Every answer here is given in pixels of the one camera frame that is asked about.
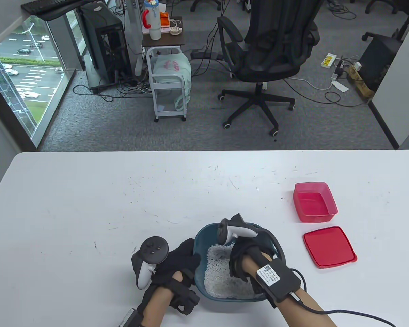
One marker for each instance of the person's right hand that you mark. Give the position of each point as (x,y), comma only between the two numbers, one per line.
(236,262)

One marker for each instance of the person's left hand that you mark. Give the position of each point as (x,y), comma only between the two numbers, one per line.
(180,262)

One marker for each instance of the teal plastic basin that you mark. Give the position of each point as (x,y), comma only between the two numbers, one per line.
(201,245)

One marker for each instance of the white rice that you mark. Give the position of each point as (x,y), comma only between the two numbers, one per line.
(214,279)

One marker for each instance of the red plastic lid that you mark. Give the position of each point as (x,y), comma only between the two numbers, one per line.
(330,247)

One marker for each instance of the red plastic container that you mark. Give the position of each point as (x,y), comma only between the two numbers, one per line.
(313,204)

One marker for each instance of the person's left forearm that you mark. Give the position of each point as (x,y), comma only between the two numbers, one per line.
(158,306)

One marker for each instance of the person's right forearm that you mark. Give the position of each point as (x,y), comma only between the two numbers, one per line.
(299,313)

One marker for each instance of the black and white controller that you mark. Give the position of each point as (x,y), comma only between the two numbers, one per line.
(238,230)
(153,250)

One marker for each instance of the pale green bag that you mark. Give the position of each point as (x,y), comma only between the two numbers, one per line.
(172,66)

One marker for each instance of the black office chair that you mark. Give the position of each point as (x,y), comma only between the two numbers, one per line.
(369,35)
(265,64)

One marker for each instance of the white paper sheet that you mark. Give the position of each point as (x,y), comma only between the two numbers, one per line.
(340,86)

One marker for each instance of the black power strip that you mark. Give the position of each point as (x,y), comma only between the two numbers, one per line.
(204,54)

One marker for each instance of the white power strip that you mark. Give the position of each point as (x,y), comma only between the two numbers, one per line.
(335,73)

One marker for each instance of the brown cardboard box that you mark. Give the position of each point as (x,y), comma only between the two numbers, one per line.
(361,87)

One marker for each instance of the yellow and white box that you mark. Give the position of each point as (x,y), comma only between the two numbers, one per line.
(328,61)

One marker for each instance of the white cart with wooden top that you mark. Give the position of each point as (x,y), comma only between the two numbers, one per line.
(167,41)

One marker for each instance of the black computer tower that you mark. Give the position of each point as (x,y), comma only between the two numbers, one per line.
(105,51)

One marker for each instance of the white power adapter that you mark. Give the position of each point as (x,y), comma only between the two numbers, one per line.
(357,65)

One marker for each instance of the white desk leg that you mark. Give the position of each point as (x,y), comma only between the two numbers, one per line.
(134,34)

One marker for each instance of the orange packet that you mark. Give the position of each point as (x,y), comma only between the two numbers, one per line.
(164,20)

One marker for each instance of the black cabinet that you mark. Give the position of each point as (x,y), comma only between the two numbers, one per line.
(378,61)

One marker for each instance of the glass window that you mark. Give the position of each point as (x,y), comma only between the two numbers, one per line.
(27,68)

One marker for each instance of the black chair base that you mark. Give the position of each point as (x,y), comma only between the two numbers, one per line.
(199,4)
(374,3)

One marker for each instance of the black keyboard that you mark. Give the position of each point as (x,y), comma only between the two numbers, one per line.
(44,6)

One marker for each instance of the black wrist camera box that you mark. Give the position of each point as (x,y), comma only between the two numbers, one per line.
(131,318)
(279,279)

